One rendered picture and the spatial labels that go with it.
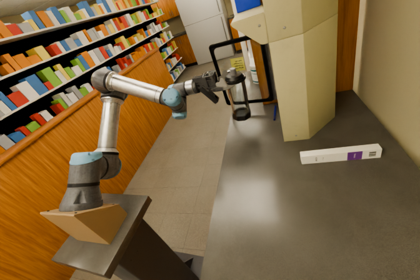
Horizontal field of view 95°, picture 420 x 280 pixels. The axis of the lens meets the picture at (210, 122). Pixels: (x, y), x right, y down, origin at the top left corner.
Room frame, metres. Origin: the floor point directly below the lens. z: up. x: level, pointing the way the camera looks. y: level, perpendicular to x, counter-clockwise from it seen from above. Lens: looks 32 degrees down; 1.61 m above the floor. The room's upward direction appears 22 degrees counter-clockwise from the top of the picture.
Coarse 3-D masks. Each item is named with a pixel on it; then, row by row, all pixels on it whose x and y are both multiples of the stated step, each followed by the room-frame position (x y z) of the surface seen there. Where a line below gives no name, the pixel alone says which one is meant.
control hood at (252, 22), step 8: (256, 8) 0.83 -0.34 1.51; (240, 16) 0.79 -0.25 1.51; (248, 16) 0.71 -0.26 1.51; (256, 16) 0.68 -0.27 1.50; (264, 16) 0.68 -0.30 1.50; (232, 24) 0.72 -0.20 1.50; (240, 24) 0.71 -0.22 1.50; (248, 24) 0.70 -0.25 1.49; (256, 24) 0.69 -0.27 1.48; (264, 24) 0.68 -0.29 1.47; (248, 32) 0.70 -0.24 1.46; (256, 32) 0.69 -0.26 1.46; (264, 32) 0.68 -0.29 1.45; (256, 40) 0.69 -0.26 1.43; (264, 40) 0.68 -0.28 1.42
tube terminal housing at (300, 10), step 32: (288, 0) 0.64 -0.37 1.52; (320, 0) 0.66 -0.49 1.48; (288, 32) 0.65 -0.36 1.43; (320, 32) 0.66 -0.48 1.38; (288, 64) 0.65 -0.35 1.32; (320, 64) 0.66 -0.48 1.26; (288, 96) 0.66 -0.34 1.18; (320, 96) 0.66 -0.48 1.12; (288, 128) 0.66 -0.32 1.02; (320, 128) 0.66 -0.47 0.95
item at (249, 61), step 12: (216, 48) 1.10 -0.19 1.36; (228, 48) 1.07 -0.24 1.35; (240, 48) 1.03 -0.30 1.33; (252, 48) 1.00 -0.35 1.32; (216, 60) 1.12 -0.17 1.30; (228, 60) 1.08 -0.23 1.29; (240, 60) 1.04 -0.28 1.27; (252, 60) 1.01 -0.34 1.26; (228, 72) 1.09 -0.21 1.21; (252, 72) 1.01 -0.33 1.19; (264, 72) 0.98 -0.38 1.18; (252, 84) 1.02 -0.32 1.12; (264, 84) 0.98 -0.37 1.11; (228, 96) 1.11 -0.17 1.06; (252, 96) 1.03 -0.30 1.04; (264, 96) 0.99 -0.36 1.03
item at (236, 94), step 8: (240, 80) 0.82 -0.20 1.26; (232, 88) 0.83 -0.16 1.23; (240, 88) 0.83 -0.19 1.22; (232, 96) 0.84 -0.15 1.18; (240, 96) 0.83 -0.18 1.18; (232, 104) 0.85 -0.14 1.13; (240, 104) 0.83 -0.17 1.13; (248, 104) 0.85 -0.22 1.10; (232, 112) 0.87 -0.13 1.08; (240, 112) 0.83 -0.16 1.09; (248, 112) 0.84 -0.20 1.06
